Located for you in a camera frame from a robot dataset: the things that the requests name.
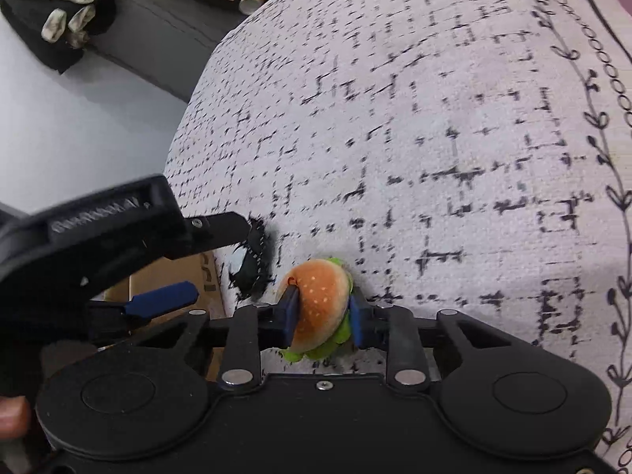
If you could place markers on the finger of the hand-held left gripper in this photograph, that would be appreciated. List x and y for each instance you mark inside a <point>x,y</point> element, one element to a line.
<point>163,298</point>
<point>219,231</point>

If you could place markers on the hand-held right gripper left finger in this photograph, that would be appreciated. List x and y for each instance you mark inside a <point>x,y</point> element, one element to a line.
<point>289,318</point>

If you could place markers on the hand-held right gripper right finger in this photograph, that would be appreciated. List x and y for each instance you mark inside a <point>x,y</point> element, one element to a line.
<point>358,323</point>

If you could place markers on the burger plush toy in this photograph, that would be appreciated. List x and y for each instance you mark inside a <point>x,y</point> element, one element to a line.
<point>321,296</point>

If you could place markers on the brown cardboard box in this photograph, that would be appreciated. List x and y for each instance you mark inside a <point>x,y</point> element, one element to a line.
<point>207,276</point>

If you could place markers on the black lace fabric piece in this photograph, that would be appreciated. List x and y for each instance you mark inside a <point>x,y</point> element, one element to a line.
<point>259,266</point>

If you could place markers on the person's left hand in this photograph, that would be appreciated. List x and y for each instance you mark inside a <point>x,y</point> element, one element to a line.
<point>12,417</point>

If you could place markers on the dark grey door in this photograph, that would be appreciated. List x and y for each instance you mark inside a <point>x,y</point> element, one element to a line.
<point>158,44</point>

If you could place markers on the white black-patterned bedsheet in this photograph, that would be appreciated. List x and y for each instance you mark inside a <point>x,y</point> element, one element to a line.
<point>419,108</point>

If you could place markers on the black hanging jacket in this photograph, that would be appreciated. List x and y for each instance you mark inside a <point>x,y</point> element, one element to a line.
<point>44,15</point>

